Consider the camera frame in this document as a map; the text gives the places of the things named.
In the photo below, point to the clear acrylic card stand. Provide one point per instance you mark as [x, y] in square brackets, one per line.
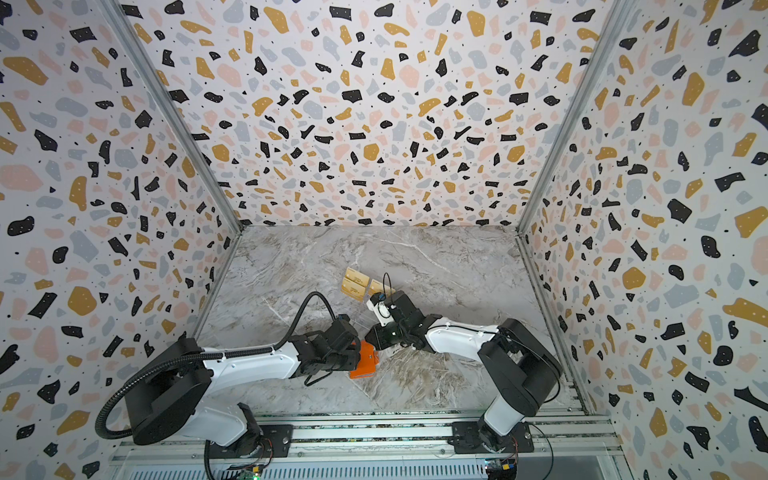
[366, 300]

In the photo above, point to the gold card middle left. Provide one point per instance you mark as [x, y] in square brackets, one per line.
[353, 289]

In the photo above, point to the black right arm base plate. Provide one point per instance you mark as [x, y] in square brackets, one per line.
[472, 437]

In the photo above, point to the green circuit board left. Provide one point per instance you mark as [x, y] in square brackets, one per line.
[251, 472]

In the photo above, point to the aluminium corner post right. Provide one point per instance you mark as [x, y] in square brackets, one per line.
[618, 15]

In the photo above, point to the aluminium corner post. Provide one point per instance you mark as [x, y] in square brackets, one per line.
[618, 15]
[114, 14]

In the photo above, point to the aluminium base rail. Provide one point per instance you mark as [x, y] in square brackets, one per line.
[414, 446]

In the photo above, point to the circuit board right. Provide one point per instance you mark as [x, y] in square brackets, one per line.
[501, 469]

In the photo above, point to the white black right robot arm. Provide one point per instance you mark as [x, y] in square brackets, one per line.
[523, 371]

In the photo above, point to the aluminium corner post left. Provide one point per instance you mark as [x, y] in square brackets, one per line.
[114, 14]

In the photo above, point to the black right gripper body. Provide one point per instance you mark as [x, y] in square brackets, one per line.
[380, 336]

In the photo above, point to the orange card holder wallet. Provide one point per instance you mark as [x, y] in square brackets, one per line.
[368, 363]

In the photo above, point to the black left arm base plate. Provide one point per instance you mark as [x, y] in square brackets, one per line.
[273, 441]

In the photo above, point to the gold card back left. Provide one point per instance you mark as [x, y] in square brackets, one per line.
[357, 277]

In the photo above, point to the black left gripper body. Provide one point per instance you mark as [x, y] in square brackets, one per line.
[346, 362]

